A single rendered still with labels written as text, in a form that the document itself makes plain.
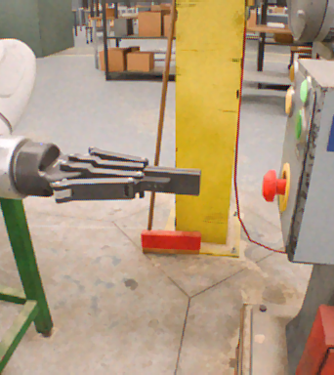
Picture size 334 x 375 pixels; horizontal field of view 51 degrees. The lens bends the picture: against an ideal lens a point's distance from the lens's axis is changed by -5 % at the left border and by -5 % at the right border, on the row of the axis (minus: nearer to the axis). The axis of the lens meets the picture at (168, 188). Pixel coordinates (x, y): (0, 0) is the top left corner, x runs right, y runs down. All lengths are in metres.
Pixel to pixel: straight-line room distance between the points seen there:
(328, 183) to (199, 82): 1.26
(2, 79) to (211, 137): 1.19
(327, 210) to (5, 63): 0.49
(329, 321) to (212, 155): 1.07
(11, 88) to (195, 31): 1.07
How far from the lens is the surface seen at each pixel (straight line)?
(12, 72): 0.62
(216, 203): 1.81
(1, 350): 1.31
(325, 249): 0.42
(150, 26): 5.58
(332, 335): 0.79
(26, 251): 1.28
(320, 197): 0.39
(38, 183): 0.49
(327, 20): 0.60
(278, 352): 1.13
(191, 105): 1.63
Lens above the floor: 1.19
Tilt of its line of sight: 28 degrees down
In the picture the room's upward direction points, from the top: straight up
